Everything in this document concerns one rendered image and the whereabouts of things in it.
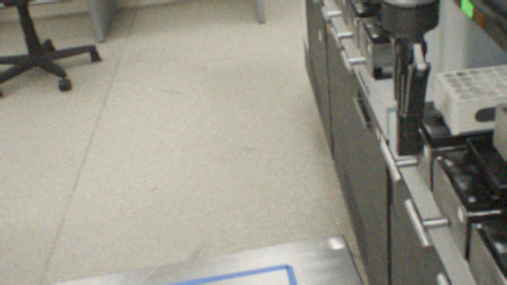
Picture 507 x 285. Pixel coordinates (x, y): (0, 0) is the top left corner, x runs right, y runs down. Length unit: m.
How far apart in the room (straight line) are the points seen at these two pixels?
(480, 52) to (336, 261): 0.47
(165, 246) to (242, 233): 0.25
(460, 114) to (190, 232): 1.39
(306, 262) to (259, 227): 1.44
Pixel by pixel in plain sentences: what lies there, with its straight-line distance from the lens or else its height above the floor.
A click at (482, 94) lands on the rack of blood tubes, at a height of 0.86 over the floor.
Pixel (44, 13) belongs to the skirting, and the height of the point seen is 0.03.
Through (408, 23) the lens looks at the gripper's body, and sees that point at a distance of 0.88.
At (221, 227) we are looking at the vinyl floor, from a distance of 2.18.
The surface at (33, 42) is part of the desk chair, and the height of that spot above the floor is 0.20.
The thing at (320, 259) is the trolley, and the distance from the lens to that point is 0.72.
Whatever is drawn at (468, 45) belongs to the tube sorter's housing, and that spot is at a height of 0.89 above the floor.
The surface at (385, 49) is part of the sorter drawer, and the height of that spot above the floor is 0.79.
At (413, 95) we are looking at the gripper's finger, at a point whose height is 0.88.
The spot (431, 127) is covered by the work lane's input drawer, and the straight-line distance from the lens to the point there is 0.97.
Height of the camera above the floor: 1.28
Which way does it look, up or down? 29 degrees down
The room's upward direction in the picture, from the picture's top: 7 degrees counter-clockwise
